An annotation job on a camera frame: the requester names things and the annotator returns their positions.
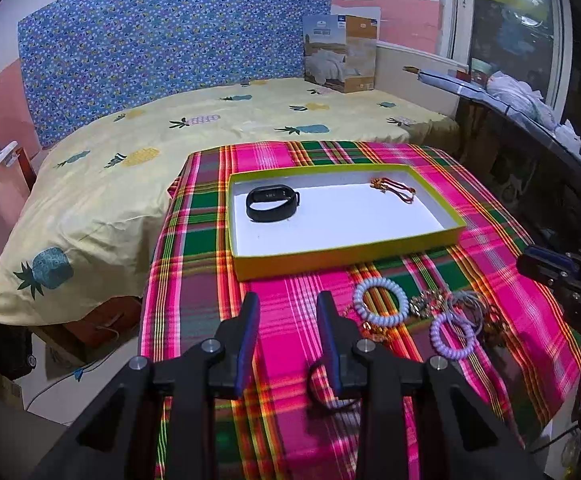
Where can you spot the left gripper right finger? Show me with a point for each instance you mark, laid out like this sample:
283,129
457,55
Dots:
346,373

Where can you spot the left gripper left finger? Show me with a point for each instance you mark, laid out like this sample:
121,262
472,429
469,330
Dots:
232,349

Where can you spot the gold rhinestone hair clip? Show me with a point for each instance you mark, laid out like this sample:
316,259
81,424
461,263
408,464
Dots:
428,303

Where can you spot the pink plaid table cloth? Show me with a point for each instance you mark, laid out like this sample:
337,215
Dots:
273,433

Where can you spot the yellow-green shallow box tray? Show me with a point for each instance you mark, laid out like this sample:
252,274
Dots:
348,214

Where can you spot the black fitness band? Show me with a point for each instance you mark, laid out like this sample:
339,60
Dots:
272,203

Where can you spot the white crumpled clothes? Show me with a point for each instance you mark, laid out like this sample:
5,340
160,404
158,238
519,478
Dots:
520,96

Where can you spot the yellow pineapple bed sheet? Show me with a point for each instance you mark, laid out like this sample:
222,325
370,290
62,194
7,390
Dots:
89,228

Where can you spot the grey striped ironing board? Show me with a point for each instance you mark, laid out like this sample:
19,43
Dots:
474,93

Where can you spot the bedding set package box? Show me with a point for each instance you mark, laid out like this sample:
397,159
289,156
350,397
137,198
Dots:
340,51

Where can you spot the blue patterned headboard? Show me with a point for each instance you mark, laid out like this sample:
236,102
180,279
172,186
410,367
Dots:
85,59

